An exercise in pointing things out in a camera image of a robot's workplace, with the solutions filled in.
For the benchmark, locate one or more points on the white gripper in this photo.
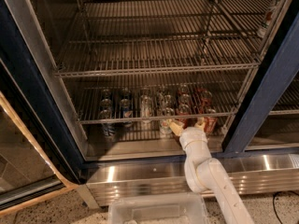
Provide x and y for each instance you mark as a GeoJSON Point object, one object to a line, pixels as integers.
{"type": "Point", "coordinates": [192, 136]}

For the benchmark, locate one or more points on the red coke can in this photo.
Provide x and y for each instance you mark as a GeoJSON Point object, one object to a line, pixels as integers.
{"type": "Point", "coordinates": [210, 120]}
{"type": "Point", "coordinates": [183, 111]}

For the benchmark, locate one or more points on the white green soda can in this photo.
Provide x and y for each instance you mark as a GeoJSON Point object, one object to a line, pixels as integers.
{"type": "Point", "coordinates": [167, 114]}

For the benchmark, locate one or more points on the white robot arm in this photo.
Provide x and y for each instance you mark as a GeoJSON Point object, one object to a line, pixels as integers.
{"type": "Point", "coordinates": [203, 172]}

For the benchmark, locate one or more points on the blue pepsi can front left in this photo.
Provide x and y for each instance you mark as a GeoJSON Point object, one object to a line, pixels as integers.
{"type": "Point", "coordinates": [108, 128]}

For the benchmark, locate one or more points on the stainless fridge base grille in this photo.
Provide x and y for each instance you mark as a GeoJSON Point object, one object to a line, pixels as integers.
{"type": "Point", "coordinates": [250, 175]}

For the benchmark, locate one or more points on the glass fridge door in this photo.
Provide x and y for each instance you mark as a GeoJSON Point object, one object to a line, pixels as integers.
{"type": "Point", "coordinates": [27, 175]}

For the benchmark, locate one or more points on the clear plastic bin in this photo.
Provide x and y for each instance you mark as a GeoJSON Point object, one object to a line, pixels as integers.
{"type": "Point", "coordinates": [175, 208]}

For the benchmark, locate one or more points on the red white bottle top right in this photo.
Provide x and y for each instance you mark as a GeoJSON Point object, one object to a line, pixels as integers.
{"type": "Point", "coordinates": [267, 18]}

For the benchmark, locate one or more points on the blue fridge center post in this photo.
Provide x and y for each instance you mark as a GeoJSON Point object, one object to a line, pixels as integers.
{"type": "Point", "coordinates": [276, 80]}

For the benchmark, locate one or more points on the lower wire fridge shelf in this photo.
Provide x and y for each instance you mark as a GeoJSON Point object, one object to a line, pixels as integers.
{"type": "Point", "coordinates": [223, 95]}

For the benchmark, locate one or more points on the wire fridge shelf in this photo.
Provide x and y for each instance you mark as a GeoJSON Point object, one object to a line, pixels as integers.
{"type": "Point", "coordinates": [125, 37]}
{"type": "Point", "coordinates": [223, 95]}

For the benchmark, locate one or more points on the upper wire fridge shelf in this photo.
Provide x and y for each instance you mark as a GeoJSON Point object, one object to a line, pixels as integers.
{"type": "Point", "coordinates": [125, 37]}

